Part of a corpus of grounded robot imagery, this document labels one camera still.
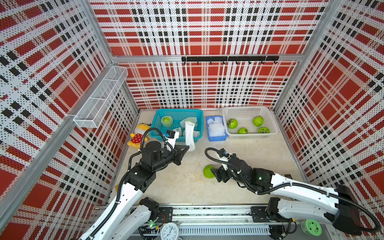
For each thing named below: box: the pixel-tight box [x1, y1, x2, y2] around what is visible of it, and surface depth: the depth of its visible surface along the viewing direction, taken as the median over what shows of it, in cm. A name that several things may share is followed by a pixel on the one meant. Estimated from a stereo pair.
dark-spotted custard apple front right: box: [258, 127, 271, 134], surface depth 102 cm
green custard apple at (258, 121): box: [252, 115, 264, 127], surface depth 109 cm
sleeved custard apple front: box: [193, 130, 200, 137], surface depth 97 cm
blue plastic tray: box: [206, 116, 229, 142], surface depth 103 cm
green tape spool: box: [300, 219, 323, 237], surface depth 68 cm
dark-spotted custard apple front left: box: [227, 118, 238, 129], surface depth 107 cm
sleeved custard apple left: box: [161, 116, 173, 128], surface depth 109 cm
